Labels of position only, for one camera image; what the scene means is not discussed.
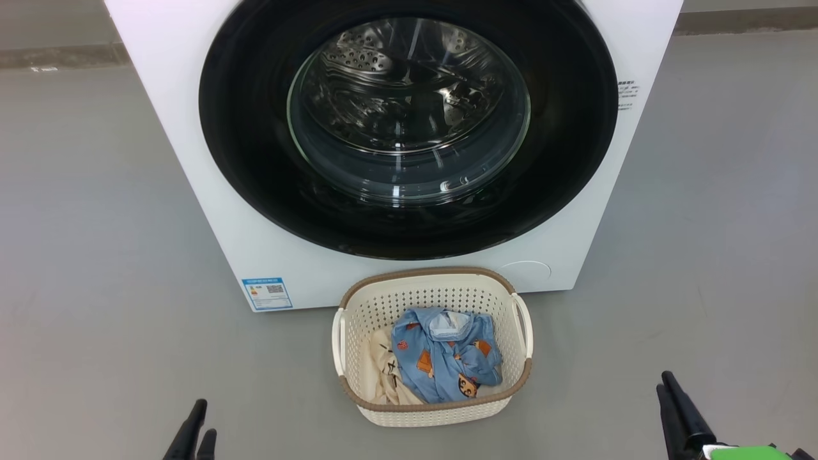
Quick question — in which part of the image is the blue cartoon print garment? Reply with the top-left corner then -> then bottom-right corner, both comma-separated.
390,307 -> 504,404

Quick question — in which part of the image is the perforated steel washer drum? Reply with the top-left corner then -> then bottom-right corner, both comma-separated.
288,16 -> 531,205

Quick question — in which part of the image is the white front-load washing machine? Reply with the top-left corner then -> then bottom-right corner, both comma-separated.
104,0 -> 684,313

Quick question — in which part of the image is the blue energy label sticker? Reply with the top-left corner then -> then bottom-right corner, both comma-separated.
242,277 -> 293,312

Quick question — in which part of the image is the black washer door glass window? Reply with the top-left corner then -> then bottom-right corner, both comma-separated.
198,0 -> 619,261

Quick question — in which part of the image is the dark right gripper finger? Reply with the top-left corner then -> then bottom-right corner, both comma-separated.
662,371 -> 718,456
656,383 -> 690,460

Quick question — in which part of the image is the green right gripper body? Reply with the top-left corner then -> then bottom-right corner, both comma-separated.
690,443 -> 814,460

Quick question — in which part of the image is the cream perforated laundry basket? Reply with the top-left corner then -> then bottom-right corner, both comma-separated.
331,267 -> 534,427

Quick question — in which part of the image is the cream garment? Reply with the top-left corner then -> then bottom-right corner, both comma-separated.
361,327 -> 426,406

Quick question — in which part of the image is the round white filter cover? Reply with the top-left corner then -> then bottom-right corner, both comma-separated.
498,260 -> 552,291

